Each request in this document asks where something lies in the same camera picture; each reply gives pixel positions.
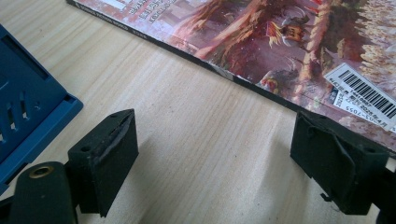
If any colourful illustrated magazine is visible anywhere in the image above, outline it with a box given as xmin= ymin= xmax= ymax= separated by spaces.
xmin=65 ymin=0 xmax=396 ymax=153

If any blue plastic basket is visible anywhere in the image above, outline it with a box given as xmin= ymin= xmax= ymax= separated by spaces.
xmin=0 ymin=23 xmax=84 ymax=196

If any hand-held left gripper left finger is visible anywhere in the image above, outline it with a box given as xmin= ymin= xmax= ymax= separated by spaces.
xmin=67 ymin=108 xmax=140 ymax=218

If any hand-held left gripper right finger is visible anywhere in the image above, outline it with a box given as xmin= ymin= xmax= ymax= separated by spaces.
xmin=290 ymin=110 xmax=390 ymax=216

